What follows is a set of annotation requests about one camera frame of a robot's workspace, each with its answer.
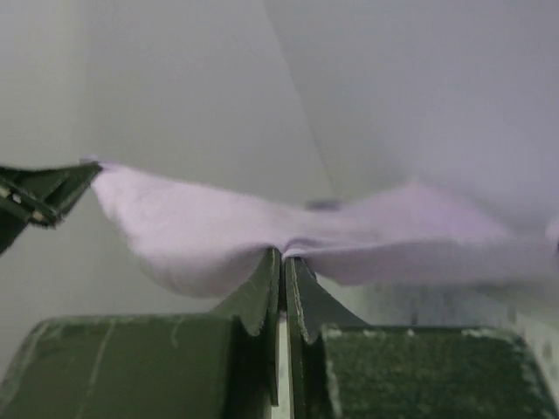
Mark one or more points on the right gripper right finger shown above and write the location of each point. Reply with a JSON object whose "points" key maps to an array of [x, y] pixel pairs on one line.
{"points": [[343, 367]]}

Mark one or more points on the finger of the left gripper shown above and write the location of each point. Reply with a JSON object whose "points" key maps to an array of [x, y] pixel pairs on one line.
{"points": [[40, 197]]}

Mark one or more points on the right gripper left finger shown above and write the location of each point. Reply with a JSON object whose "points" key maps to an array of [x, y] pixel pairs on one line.
{"points": [[219, 364]]}

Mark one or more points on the purple t shirt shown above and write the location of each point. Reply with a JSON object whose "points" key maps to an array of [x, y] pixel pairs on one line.
{"points": [[205, 242]]}

